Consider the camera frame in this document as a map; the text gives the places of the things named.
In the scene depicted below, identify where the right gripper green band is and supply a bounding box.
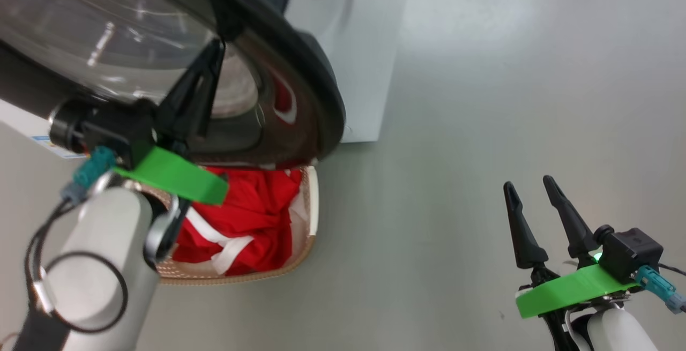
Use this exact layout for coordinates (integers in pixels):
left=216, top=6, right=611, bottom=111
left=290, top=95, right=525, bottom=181
left=503, top=175, right=641, bottom=351

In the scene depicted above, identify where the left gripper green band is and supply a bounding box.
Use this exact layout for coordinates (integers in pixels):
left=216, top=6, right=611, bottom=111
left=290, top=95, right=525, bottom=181
left=113, top=40, right=230, bottom=218

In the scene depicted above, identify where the round black-rimmed glass washer door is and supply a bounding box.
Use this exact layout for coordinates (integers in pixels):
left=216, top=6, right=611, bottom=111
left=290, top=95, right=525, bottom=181
left=0, top=0, right=346, bottom=167

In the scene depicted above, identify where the red and white garment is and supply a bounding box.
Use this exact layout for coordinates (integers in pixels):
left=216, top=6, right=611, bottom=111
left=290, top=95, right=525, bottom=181
left=173, top=166, right=303, bottom=277

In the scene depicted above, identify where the cream laundry basket brown rim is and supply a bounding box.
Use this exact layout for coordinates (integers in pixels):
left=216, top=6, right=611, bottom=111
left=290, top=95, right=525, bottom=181
left=142, top=165, right=320, bottom=286

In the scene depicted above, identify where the white front-load washing machine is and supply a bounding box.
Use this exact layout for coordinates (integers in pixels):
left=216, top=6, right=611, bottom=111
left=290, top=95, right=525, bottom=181
left=0, top=0, right=412, bottom=160

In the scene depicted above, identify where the blue energy label sticker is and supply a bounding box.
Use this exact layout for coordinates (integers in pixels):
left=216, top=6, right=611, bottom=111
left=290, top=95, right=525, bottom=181
left=31, top=136, right=89, bottom=160

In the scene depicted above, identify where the black cable teal plug right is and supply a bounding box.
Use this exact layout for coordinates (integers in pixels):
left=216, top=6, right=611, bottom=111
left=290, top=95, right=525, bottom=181
left=635, top=263, right=686, bottom=314

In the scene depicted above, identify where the black cable teal plug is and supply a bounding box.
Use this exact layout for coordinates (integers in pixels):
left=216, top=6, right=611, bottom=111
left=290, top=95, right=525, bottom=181
left=635, top=263, right=686, bottom=314
left=24, top=146, right=129, bottom=335

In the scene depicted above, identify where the black cable teal plug left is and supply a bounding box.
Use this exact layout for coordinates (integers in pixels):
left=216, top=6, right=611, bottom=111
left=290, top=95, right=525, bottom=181
left=24, top=146, right=129, bottom=335

